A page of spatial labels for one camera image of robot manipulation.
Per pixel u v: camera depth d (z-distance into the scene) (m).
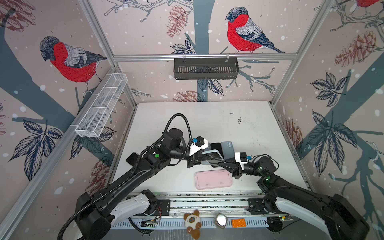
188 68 1.07
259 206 0.73
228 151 0.94
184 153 0.55
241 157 0.59
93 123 0.71
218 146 0.95
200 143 0.54
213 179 0.81
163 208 0.73
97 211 0.38
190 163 0.57
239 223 0.68
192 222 0.67
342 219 0.41
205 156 0.61
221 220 0.61
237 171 0.64
